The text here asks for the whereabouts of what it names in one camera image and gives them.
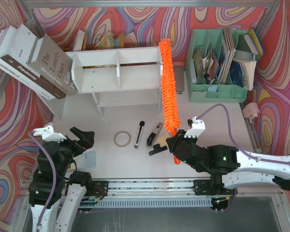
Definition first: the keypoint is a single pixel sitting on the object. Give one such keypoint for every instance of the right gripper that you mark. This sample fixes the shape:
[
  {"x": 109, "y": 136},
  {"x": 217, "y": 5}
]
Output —
[{"x": 175, "y": 144}]

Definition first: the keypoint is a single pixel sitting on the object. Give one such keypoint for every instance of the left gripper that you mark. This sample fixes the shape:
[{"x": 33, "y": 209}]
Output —
[{"x": 75, "y": 144}]

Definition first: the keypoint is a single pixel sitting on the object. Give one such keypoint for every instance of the orange microfiber duster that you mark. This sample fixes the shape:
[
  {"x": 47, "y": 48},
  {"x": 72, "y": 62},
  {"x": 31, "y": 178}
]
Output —
[{"x": 168, "y": 89}]

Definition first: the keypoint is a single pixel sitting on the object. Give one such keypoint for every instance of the white black utility knife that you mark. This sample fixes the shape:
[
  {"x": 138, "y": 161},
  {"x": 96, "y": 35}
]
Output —
[{"x": 139, "y": 134}]

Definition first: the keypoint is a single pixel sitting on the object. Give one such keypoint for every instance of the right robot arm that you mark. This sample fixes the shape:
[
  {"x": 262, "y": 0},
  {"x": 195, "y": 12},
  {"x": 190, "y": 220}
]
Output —
[{"x": 228, "y": 166}]

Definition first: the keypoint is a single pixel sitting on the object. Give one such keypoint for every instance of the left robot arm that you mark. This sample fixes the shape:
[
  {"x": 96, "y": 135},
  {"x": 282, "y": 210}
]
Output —
[{"x": 54, "y": 199}]

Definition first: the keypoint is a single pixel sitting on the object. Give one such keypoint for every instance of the white wooden bookshelf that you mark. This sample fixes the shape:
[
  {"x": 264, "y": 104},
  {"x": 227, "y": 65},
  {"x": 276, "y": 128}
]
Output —
[{"x": 118, "y": 77}]

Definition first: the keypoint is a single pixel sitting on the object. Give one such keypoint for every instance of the yellow blue calculator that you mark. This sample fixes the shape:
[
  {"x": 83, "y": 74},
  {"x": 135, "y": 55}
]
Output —
[{"x": 86, "y": 160}]

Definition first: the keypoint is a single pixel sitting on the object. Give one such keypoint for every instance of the yellow sticky note pad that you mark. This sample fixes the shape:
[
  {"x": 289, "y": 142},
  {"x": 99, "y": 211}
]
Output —
[{"x": 162, "y": 139}]

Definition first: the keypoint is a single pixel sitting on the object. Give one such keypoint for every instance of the black vacuum nozzle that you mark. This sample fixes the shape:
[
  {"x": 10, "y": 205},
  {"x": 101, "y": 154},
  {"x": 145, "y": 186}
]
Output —
[{"x": 157, "y": 149}]

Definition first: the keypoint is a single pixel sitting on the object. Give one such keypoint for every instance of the masking tape roll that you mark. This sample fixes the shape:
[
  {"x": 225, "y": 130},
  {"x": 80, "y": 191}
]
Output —
[{"x": 122, "y": 138}]

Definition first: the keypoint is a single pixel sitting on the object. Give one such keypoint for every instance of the pink pig figurine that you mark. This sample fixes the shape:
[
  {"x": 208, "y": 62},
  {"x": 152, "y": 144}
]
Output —
[{"x": 251, "y": 111}]

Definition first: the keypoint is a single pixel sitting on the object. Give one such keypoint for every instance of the brown Lonely Ones book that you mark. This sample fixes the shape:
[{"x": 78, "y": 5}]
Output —
[{"x": 52, "y": 63}]

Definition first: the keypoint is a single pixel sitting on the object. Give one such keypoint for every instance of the green desk organizer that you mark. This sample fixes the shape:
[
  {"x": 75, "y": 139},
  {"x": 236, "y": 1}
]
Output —
[{"x": 208, "y": 66}]

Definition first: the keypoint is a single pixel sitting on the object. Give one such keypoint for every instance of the books behind shelf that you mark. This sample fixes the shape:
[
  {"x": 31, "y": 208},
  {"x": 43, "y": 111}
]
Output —
[{"x": 107, "y": 42}]

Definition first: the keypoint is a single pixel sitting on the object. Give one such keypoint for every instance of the open white paperback book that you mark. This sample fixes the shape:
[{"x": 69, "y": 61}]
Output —
[{"x": 247, "y": 70}]

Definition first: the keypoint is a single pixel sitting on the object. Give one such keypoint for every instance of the white brown Fredonia book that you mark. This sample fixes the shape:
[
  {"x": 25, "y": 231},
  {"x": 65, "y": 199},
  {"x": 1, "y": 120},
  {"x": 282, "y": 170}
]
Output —
[{"x": 16, "y": 48}]

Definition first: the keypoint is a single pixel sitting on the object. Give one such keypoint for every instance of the grey blue yellow books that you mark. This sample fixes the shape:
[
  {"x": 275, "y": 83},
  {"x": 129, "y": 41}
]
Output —
[{"x": 248, "y": 41}]

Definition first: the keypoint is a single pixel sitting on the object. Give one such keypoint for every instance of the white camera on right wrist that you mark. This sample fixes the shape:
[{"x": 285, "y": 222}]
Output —
[{"x": 196, "y": 128}]

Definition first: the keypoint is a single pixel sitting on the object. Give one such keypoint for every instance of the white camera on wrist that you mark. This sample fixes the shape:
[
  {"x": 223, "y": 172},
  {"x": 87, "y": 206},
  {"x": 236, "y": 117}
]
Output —
[
  {"x": 49, "y": 133},
  {"x": 196, "y": 128}
]

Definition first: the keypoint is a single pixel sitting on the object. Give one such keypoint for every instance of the white camera on left wrist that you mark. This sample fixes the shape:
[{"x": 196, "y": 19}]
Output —
[{"x": 49, "y": 133}]

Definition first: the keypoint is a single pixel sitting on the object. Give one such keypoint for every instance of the aluminium rail with mounts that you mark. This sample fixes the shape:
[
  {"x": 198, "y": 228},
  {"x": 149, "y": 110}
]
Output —
[{"x": 173, "y": 188}]

